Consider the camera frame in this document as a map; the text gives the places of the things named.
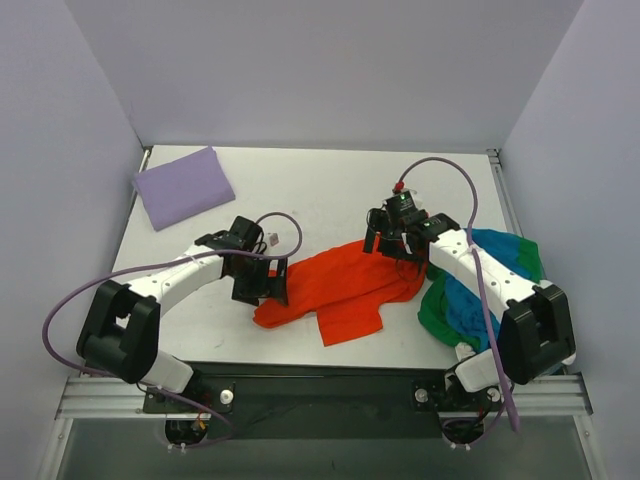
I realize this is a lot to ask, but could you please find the orange t shirt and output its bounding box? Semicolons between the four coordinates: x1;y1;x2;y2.
253;240;427;347

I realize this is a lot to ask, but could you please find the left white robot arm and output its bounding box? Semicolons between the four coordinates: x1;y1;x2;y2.
76;216;288;412

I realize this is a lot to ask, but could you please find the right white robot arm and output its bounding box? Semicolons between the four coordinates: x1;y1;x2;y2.
363;190;576;408

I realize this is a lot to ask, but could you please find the green t shirt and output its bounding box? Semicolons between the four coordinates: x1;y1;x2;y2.
417;234;544;349

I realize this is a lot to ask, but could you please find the blue t shirt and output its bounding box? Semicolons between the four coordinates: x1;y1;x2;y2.
444;229;542;353

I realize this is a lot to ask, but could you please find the folded purple t shirt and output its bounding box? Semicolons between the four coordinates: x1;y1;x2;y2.
132;146;236;232

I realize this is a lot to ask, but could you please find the white t shirt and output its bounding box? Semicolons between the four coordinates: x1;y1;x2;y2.
454;342;477;362

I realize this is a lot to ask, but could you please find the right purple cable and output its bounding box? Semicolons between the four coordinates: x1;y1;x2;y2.
397;157;521;446

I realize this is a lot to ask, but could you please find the purple cable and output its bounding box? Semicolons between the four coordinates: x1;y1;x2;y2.
42;212;304;449
397;157;521;446

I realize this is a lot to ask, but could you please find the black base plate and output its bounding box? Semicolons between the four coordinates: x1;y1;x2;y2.
142;360;501;441

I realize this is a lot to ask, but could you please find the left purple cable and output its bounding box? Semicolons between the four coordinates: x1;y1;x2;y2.
42;212;304;449

